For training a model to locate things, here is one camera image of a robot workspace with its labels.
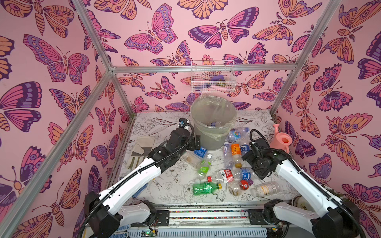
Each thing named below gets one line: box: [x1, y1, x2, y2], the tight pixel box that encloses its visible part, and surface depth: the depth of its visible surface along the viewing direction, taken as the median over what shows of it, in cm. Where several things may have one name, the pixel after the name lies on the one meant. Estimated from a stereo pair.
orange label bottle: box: [230, 143, 243, 169], surface depth 94 cm
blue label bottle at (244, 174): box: [233, 167, 258, 181], surface depth 85 cm
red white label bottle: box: [207, 169, 235, 184], surface depth 86 cm
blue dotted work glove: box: [108, 226, 131, 238], surface depth 71 cm
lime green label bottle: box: [196, 160, 212, 180], surface depth 88 cm
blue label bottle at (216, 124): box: [210, 120, 222, 127], surface depth 102 cm
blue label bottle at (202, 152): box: [193, 146, 213, 160], surface depth 94 cm
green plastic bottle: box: [192, 181, 223, 195], surface depth 81 cm
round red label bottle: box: [228, 179, 250, 196], surface depth 83 cm
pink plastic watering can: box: [269, 123, 293, 154], surface depth 92 cm
